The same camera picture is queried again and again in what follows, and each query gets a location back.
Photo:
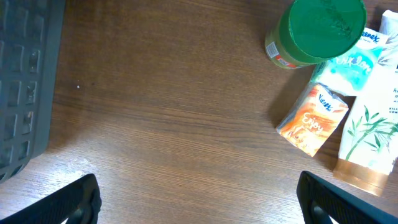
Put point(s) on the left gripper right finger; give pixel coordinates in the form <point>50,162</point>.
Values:
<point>323,202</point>

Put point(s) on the white bamboo print tube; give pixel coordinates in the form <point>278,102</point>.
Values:
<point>368,147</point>

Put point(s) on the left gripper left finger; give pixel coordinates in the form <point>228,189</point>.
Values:
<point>79,203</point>

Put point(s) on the teal Kleenex tissue pack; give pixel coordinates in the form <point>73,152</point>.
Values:
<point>347,74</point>

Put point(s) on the orange Kleenex tissue pack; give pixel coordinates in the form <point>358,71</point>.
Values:
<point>313,118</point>

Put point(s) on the grey plastic mesh basket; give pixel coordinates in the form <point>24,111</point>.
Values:
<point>30,42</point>

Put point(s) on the green lid jar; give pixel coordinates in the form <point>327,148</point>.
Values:
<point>313,31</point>

